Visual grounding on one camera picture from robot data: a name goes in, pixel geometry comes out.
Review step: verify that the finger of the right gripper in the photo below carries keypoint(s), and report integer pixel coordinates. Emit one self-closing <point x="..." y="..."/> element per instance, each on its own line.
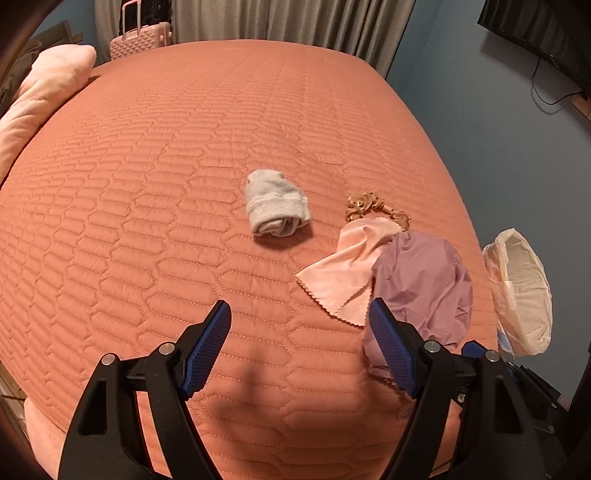
<point x="473" y="349"/>

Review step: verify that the dark jacket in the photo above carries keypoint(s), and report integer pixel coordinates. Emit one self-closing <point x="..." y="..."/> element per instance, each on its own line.
<point x="18" y="73"/>

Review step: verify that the purple cloth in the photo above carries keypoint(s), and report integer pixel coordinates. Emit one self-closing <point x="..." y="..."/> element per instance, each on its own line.
<point x="422" y="280"/>

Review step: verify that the orange quilted bed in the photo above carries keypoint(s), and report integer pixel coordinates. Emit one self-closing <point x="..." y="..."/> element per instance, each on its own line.
<point x="123" y="221"/>

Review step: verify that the rolled grey sock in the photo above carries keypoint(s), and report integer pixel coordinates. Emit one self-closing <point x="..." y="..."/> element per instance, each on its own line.
<point x="274" y="205"/>

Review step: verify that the pink pinked-edge cloth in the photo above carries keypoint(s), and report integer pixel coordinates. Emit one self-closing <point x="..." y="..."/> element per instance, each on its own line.
<point x="342" y="282"/>

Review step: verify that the wall mounted black television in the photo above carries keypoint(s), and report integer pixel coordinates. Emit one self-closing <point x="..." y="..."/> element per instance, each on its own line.
<point x="557" y="31"/>

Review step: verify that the grey pleated curtain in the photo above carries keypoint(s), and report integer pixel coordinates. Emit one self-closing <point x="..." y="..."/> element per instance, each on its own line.
<point x="369" y="30"/>

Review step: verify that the pink hard suitcase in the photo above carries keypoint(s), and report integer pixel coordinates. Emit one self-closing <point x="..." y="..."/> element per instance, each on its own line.
<point x="135" y="38"/>

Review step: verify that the gold hair scrunchie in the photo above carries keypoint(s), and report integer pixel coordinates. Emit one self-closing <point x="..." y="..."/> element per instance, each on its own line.
<point x="361" y="205"/>

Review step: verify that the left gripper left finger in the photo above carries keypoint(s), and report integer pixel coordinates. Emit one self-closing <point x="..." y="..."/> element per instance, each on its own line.
<point x="105" y="438"/>

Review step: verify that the black suitcase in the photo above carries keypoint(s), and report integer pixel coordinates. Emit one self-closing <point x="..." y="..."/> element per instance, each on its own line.
<point x="155" y="11"/>

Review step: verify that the beige wall socket panel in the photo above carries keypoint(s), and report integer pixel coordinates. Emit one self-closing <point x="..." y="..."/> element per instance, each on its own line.
<point x="583" y="105"/>

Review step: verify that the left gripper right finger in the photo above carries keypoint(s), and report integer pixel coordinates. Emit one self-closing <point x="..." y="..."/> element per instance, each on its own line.
<point x="496" y="438"/>

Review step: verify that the pink pillow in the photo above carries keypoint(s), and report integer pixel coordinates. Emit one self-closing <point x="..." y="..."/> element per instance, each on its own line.
<point x="56" y="75"/>

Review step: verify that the white lined trash bin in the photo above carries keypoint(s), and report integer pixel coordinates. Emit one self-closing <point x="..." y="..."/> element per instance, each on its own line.
<point x="521" y="295"/>

